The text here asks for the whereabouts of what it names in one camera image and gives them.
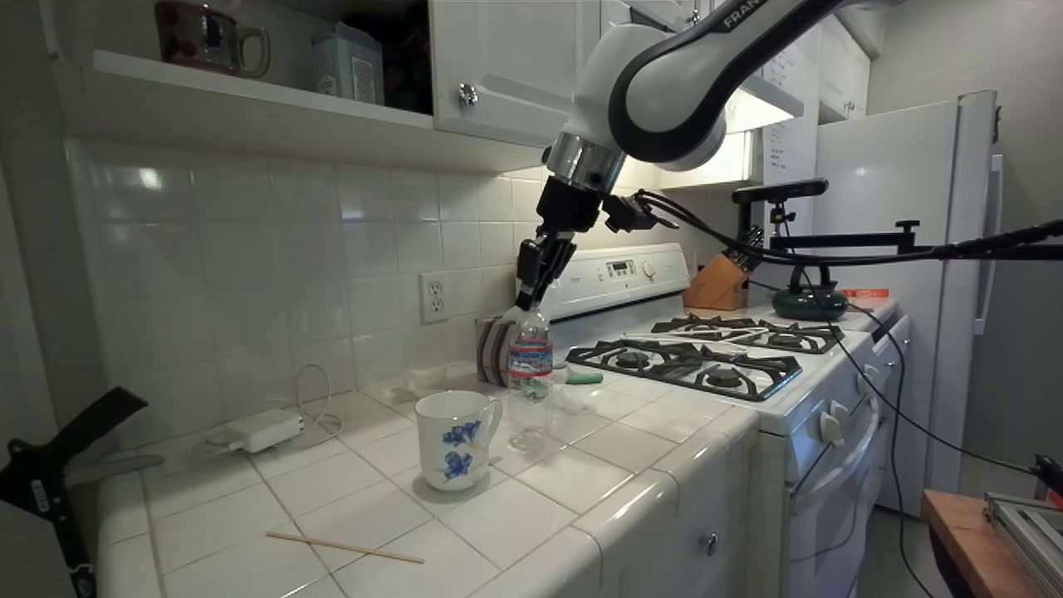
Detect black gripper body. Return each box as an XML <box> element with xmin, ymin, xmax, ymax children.
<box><xmin>534</xmin><ymin>176</ymin><xmax>608</xmax><ymax>254</ymax></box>

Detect clear plastic water bottle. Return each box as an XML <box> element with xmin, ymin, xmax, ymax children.
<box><xmin>504</xmin><ymin>305</ymin><xmax>555</xmax><ymax>403</ymax></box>

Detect white cabinet door with knob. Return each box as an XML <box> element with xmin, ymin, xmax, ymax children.
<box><xmin>429</xmin><ymin>0</ymin><xmax>605</xmax><ymax>161</ymax></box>

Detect white cabinet above hood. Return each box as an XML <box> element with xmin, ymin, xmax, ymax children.
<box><xmin>760</xmin><ymin>0</ymin><xmax>879</xmax><ymax>127</ymax></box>

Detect striped oven mitt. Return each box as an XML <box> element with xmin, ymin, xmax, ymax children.
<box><xmin>476</xmin><ymin>312</ymin><xmax>555</xmax><ymax>389</ymax></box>

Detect green and white cloth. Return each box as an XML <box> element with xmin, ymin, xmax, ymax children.
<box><xmin>549</xmin><ymin>368</ymin><xmax>608</xmax><ymax>391</ymax></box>

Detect wooden knife block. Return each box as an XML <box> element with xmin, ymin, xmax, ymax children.
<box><xmin>682</xmin><ymin>243</ymin><xmax>769</xmax><ymax>312</ymax></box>

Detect black stove grate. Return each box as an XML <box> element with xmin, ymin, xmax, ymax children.
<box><xmin>566</xmin><ymin>335</ymin><xmax>803</xmax><ymax>407</ymax></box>
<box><xmin>649</xmin><ymin>312</ymin><xmax>846</xmax><ymax>358</ymax></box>

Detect white mug blue flowers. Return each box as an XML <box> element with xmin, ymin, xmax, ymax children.
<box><xmin>412</xmin><ymin>389</ymin><xmax>504</xmax><ymax>497</ymax></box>

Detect black kettle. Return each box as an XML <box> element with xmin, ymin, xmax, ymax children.
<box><xmin>770</xmin><ymin>254</ymin><xmax>851</xmax><ymax>327</ymax></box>

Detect clear plastic container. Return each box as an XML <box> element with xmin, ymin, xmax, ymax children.
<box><xmin>312</xmin><ymin>20</ymin><xmax>388</xmax><ymax>108</ymax></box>

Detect white power adapter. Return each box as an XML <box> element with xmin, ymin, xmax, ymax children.
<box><xmin>223</xmin><ymin>409</ymin><xmax>310</xmax><ymax>459</ymax></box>

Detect red pot holder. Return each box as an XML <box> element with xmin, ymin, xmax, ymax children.
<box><xmin>845</xmin><ymin>287</ymin><xmax>898</xmax><ymax>317</ymax></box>

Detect wooden chopstick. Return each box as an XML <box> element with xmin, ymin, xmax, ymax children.
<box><xmin>264</xmin><ymin>528</ymin><xmax>429</xmax><ymax>567</ymax></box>

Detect white gas stove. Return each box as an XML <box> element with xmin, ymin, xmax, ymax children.
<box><xmin>513</xmin><ymin>240</ymin><xmax>918</xmax><ymax>598</ymax></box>

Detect white refrigerator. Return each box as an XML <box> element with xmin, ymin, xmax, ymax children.
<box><xmin>812</xmin><ymin>88</ymin><xmax>1008</xmax><ymax>520</ymax></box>

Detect brown mug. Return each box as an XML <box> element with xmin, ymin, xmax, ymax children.
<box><xmin>151</xmin><ymin>0</ymin><xmax>277</xmax><ymax>79</ymax></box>

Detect wooden table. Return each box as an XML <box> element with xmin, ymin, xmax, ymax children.
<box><xmin>921</xmin><ymin>490</ymin><xmax>1063</xmax><ymax>598</ymax></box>

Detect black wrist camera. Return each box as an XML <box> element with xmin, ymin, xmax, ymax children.
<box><xmin>603</xmin><ymin>191</ymin><xmax>669</xmax><ymax>235</ymax></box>

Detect white wall outlet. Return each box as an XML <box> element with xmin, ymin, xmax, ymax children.
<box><xmin>414</xmin><ymin>269</ymin><xmax>453</xmax><ymax>327</ymax></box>

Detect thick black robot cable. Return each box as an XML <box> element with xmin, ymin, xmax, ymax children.
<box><xmin>634</xmin><ymin>191</ymin><xmax>1063</xmax><ymax>269</ymax></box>

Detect black camera boom stand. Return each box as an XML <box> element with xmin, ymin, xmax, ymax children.
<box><xmin>730</xmin><ymin>176</ymin><xmax>1063</xmax><ymax>267</ymax></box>

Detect white wall cabinet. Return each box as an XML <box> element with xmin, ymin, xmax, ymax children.
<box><xmin>46</xmin><ymin>0</ymin><xmax>608</xmax><ymax>179</ymax></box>

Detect thin black cable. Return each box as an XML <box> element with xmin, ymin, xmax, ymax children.
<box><xmin>827</xmin><ymin>302</ymin><xmax>1051</xmax><ymax>598</ymax></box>

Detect black camera clamp mount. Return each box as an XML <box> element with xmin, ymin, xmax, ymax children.
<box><xmin>0</xmin><ymin>386</ymin><xmax>152</xmax><ymax>598</ymax></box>

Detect metal frame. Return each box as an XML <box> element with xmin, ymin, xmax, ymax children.
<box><xmin>979</xmin><ymin>490</ymin><xmax>1063</xmax><ymax>593</ymax></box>

